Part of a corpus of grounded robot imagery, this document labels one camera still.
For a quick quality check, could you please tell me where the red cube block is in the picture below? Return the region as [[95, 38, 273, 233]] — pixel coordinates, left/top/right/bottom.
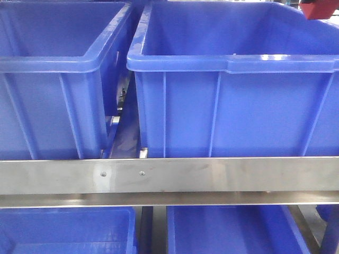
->
[[299, 0, 338, 20]]

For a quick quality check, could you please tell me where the upper shelf blue bin right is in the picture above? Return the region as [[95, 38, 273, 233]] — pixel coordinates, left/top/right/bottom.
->
[[127, 1, 338, 158]]

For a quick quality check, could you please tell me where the shelf blue bin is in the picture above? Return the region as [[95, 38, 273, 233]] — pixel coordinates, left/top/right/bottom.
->
[[1, 1, 132, 160], [127, 1, 338, 158]]

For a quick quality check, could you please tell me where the upper shelf blue bin left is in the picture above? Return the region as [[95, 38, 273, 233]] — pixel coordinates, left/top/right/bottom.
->
[[1, 1, 132, 160]]

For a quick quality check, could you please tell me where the steel shelf crossbeam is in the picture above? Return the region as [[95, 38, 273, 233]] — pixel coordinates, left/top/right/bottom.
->
[[1, 157, 338, 208]]

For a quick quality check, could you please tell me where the blue bin front right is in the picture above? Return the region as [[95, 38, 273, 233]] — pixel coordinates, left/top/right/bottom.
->
[[167, 205, 310, 253]]

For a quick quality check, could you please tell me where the blue bin front left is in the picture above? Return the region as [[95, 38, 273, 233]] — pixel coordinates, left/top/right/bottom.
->
[[1, 207, 138, 253]]

